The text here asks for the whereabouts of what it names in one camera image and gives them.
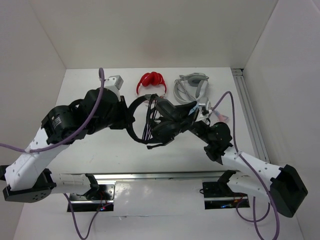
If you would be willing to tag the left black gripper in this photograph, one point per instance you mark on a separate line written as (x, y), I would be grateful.
(126, 117)

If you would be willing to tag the black headset with microphone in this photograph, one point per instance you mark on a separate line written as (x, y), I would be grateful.
(159, 130)

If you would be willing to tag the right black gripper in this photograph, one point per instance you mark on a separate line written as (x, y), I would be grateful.
(183, 111)

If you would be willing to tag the red white headphones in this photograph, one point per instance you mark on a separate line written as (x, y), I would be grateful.
(154, 79)

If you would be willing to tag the grey white headphones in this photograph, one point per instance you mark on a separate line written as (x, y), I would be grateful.
(190, 87)

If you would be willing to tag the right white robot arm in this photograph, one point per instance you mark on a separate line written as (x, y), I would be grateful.
(281, 186)

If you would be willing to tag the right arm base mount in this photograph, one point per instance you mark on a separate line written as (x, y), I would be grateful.
(219, 196)

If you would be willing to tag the aluminium side rail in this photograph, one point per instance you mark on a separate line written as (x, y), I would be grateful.
(250, 117)

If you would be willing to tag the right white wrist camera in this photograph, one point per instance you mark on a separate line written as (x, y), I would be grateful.
(205, 107)

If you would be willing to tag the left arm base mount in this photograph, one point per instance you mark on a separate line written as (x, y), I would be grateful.
(102, 200)

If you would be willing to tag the blue pink cat headphones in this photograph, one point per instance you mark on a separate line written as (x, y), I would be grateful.
(220, 117)

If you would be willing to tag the aluminium front rail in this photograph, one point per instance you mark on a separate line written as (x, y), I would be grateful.
(157, 176)

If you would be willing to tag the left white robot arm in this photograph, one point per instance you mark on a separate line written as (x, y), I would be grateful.
(28, 179)

